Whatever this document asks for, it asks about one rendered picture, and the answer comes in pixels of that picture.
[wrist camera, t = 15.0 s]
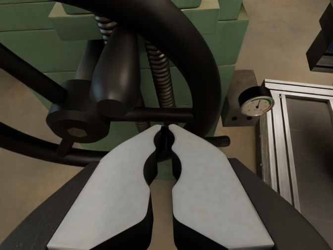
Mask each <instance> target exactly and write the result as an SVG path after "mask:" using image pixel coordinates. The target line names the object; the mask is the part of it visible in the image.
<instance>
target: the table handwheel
mask: <svg viewBox="0 0 333 250"><path fill-rule="evenodd" d="M51 1H56V2H60V3H64V4H68V5H71V6H75V7H78V8H81V9H84V10H87V11H90V12H93V13H95V14H98V15H100V16H103V17H105V18H107V19H110V20H112V21H114V22H116V23H118V24H120V25H126V26H128V27H130V28H132V29H133V30H134V31H135V32H136V33H137V34H138V35H139V36H141V37H142V38H144V39H145V40H147V41H148V42H150V43H151V44H152V45H154V46H155V47H156V48H157V49H159V50H160V51H161V52H162V53H163V54H164V55H165V56H167V57H168V58H169V59H170V60H171V61H172V63H173V64H174V65H175V66H176V67H177V68H178V70H179V71H180V72H181V74H182V75H183V77H184V78H185V80H186V82H187V84H188V86H189V88H190V91H191V95H192V102H193V106H192V108H151V107H135V108H134V109H133V110H131V111H130V112H129V113H128V114H126V115H125V116H123V117H120V118H111V117H107V116H104V115H103V114H101V113H100V112H99V111H98V110H97V108H96V107H95V105H94V104H93V102H92V100H91V99H90V96H89V91H90V87H91V82H92V77H93V73H94V69H95V67H96V65H97V62H98V60H99V58H100V56H101V53H102V51H103V49H104V47H105V44H104V40H103V39H100V40H87V43H86V46H85V49H84V52H83V55H82V58H81V61H80V63H79V66H78V69H77V72H76V75H75V78H74V79H71V80H67V81H65V82H63V83H61V84H60V85H59V84H57V83H56V82H54V81H53V80H52V79H50V78H49V77H47V76H46V75H44V74H43V73H41V72H40V71H39V70H37V69H36V68H34V67H33V66H31V65H30V64H29V63H27V62H26V61H25V60H23V59H22V58H20V57H19V56H17V55H16V54H15V53H13V52H12V51H11V50H9V49H8V48H7V47H5V46H4V45H3V44H1V43H0V68H1V69H3V70H4V71H6V72H7V73H9V74H10V75H12V76H13V77H15V78H16V79H18V80H19V81H21V82H22V83H24V84H25V85H27V86H28V87H30V88H31V89H33V90H34V91H35V92H37V93H38V94H40V95H41V96H43V97H44V98H46V99H47V100H49V101H50V102H52V104H51V107H50V110H49V112H48V115H47V117H46V123H47V125H48V127H49V128H50V129H51V130H52V131H53V133H54V134H56V135H57V136H59V137H60V138H62V140H61V142H60V144H56V143H52V142H48V141H45V140H42V139H39V138H36V137H33V136H31V135H28V134H25V133H23V132H21V131H18V130H16V129H14V128H12V127H10V126H8V125H6V124H4V123H2V122H0V148H3V149H6V150H9V151H12V152H15V153H18V154H21V155H24V156H28V157H31V158H35V159H39V160H43V161H48V162H53V163H58V164H63V165H69V166H76V167H86V166H87V165H88V164H89V163H91V162H92V161H100V160H101V159H102V158H103V157H104V156H106V155H107V154H108V153H109V152H110V151H96V150H86V149H79V148H73V147H72V146H73V144H74V143H75V142H76V143H94V142H97V141H99V140H101V139H103V138H105V137H106V136H107V135H108V133H109V129H110V124H111V122H168V123H186V125H185V126H184V127H183V129H185V130H187V131H189V132H191V133H193V134H195V135H197V136H199V137H200V138H202V139H203V138H204V137H205V136H206V135H207V134H208V132H209V131H210V130H211V128H212V127H213V125H214V123H215V122H216V119H217V117H218V114H219V110H220V107H221V101H222V87H221V78H220V74H219V70H218V67H217V64H216V61H215V59H214V56H213V54H212V52H211V50H210V48H209V46H208V45H207V43H206V41H205V40H204V38H203V37H202V35H201V34H200V32H199V31H198V30H197V28H196V27H195V26H194V24H193V23H192V22H191V21H190V20H189V19H188V17H187V16H186V15H185V14H184V13H183V12H182V11H181V10H180V9H179V8H178V7H177V6H176V5H175V4H174V3H173V2H172V1H171V0H51ZM169 159H172V154H171V152H170V151H169V150H167V140H166V145H165V150H163V151H162V152H161V154H160V155H159V156H158V158H157V163H160V162H163V161H166V160H169Z"/></svg>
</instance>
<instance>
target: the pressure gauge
mask: <svg viewBox="0 0 333 250"><path fill-rule="evenodd" d="M238 101H239V105H240V111H241V113H242V114H243V115H246V116H250V117H253V116H259V115H262V114H265V113H267V112H268V111H270V110H271V109H272V108H273V107H274V105H275V101H274V99H273V97H272V94H271V92H270V89H269V88H267V87H265V86H254V87H250V88H248V89H246V90H244V91H243V92H242V93H241V94H240V95H239V97H238ZM258 103H259V108H256V106H257V105H258Z"/></svg>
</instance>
